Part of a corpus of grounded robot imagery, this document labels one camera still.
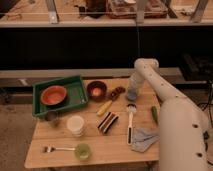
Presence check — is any grey blue cloth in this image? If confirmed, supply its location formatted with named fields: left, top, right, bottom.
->
left=131, top=128, right=159, bottom=153

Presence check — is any blue sponge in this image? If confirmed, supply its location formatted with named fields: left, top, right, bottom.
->
left=126, top=91, right=137, bottom=101

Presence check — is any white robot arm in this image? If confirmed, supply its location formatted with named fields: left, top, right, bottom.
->
left=127, top=58, right=209, bottom=171

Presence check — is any green chili pepper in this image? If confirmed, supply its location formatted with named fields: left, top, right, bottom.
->
left=151, top=106, right=158, bottom=124

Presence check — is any dark brown bowl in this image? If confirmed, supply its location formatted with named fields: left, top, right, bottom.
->
left=87, top=81, right=107, bottom=101

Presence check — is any green plastic tray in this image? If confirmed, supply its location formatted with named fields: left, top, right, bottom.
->
left=32, top=75, right=89, bottom=118

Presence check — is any white plastic cup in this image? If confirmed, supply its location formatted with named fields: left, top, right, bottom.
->
left=66, top=115, right=85, bottom=137

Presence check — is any orange bowl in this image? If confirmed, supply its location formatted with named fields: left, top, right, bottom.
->
left=40, top=85, right=67, bottom=106

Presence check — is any green small cup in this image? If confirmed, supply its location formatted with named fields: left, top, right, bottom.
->
left=75, top=143, right=91, bottom=160

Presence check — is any metal cup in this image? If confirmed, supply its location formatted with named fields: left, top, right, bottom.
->
left=45, top=111, right=60, bottom=127

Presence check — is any silver fork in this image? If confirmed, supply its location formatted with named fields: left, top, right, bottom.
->
left=43, top=146, right=75, bottom=153

